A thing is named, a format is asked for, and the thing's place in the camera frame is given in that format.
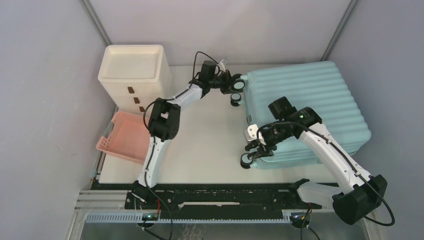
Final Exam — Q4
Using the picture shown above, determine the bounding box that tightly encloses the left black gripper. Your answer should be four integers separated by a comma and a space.
208, 69, 243, 95

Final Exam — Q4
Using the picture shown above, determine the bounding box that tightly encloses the light blue ribbed suitcase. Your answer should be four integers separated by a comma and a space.
242, 61, 372, 155

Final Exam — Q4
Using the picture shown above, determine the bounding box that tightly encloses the pink perforated plastic basket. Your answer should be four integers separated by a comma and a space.
96, 111, 150, 164

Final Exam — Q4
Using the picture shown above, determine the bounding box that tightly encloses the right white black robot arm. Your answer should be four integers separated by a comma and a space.
240, 96, 395, 227

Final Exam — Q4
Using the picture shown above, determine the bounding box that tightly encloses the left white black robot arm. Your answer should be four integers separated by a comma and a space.
131, 60, 245, 209

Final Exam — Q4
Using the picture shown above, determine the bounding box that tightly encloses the white three-drawer storage cabinet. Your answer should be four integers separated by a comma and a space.
98, 44, 176, 115

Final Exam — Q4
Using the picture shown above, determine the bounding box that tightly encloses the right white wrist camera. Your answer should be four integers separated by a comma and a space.
243, 124, 266, 145

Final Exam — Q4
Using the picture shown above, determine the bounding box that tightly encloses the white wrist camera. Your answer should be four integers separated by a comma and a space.
243, 124, 266, 145
217, 58, 228, 75

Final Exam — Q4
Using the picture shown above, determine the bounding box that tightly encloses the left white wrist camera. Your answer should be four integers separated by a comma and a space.
217, 58, 228, 75

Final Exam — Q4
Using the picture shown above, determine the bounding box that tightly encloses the black mounting rail base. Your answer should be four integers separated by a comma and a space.
93, 183, 310, 219

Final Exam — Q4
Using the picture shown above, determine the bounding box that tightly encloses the white slotted cable duct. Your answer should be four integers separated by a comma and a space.
85, 212, 291, 224

